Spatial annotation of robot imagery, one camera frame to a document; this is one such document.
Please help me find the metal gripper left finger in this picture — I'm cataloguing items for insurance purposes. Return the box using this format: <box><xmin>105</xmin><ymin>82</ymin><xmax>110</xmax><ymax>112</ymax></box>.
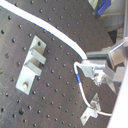
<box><xmin>80</xmin><ymin>61</ymin><xmax>115</xmax><ymax>86</ymax></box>

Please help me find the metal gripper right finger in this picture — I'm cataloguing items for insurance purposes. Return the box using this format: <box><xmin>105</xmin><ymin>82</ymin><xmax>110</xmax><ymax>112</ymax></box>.
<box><xmin>85</xmin><ymin>49</ymin><xmax>118</xmax><ymax>64</ymax></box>

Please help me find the thick white cable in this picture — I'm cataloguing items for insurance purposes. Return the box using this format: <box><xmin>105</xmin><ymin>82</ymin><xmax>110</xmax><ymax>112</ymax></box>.
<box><xmin>2</xmin><ymin>0</ymin><xmax>89</xmax><ymax>61</ymax></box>

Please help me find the blue object in background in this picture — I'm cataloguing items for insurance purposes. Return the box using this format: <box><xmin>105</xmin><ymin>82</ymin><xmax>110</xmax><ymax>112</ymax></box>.
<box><xmin>97</xmin><ymin>0</ymin><xmax>111</xmax><ymax>16</ymax></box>

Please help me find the thin white wire blue band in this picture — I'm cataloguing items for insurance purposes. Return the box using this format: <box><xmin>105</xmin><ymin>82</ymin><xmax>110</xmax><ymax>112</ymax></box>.
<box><xmin>74</xmin><ymin>62</ymin><xmax>112</xmax><ymax>116</ymax></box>

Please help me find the small metal bracket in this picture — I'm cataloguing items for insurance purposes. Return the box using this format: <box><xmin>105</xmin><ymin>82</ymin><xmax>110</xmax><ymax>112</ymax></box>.
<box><xmin>80</xmin><ymin>94</ymin><xmax>101</xmax><ymax>122</ymax></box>

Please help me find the metal cable routing clip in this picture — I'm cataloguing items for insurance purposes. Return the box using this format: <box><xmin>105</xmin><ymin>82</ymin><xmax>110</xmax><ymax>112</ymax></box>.
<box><xmin>16</xmin><ymin>36</ymin><xmax>46</xmax><ymax>94</ymax></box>

